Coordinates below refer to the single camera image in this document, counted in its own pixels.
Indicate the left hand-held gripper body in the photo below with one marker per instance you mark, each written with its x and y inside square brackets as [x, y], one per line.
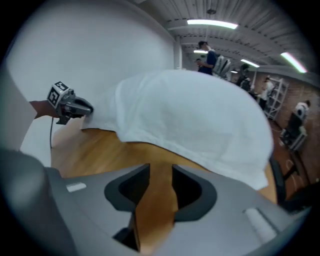
[58, 93]

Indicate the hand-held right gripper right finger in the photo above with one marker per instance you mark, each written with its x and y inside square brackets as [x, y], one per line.
[225, 220]

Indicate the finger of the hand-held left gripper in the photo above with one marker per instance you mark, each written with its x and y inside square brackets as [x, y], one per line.
[83, 108]

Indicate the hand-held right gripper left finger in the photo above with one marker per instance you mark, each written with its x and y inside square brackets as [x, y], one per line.
[95, 212]

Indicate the white pillowcase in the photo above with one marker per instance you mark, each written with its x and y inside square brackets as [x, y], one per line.
[187, 120]

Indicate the person's left forearm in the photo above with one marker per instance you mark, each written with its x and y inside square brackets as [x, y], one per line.
[42, 108]

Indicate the black office chair with headrest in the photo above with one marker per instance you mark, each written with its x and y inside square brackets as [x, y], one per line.
[278, 180]

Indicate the white cart with dark box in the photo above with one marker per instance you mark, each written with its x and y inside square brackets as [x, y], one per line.
[293, 137]

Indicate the ceiling strip light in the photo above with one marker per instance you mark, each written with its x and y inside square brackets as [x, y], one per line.
[293, 62]
[200, 51]
[250, 63]
[212, 24]

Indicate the white shelf rack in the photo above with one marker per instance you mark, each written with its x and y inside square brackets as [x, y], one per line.
[278, 100]

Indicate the black ceiling sensor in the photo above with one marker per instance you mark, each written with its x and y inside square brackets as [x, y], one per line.
[211, 11]

